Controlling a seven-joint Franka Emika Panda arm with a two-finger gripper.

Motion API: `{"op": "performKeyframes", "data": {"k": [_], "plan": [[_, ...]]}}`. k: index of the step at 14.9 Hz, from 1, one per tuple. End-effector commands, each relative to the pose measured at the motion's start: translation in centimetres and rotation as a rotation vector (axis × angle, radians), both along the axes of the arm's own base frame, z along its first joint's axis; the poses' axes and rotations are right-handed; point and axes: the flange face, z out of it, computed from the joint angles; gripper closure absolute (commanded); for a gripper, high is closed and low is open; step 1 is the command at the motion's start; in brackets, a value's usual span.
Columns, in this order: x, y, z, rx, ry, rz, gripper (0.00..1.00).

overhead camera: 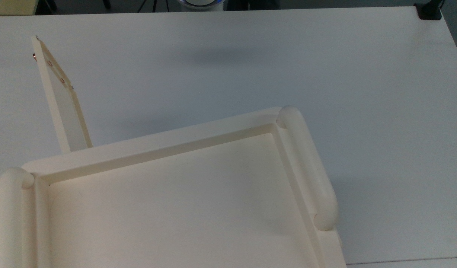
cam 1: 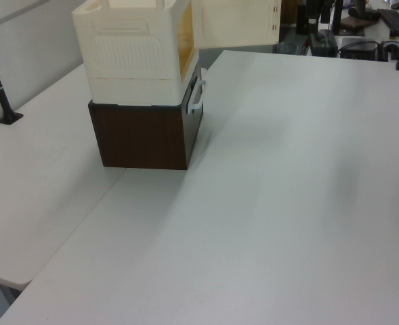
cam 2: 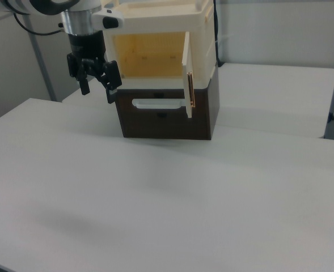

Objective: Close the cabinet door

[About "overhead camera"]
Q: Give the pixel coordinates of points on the cream cabinet door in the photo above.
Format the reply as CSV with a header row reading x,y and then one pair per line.
x,y
63,115

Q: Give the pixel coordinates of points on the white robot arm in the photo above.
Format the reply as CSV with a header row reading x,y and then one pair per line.
x,y
200,3

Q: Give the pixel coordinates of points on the cream plastic cabinet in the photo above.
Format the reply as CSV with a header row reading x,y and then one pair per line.
x,y
176,208

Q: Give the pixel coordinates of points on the black table clamp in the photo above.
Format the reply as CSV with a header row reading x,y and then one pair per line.
x,y
428,11

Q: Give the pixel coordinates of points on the yellow wooden board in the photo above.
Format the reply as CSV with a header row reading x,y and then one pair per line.
x,y
10,6

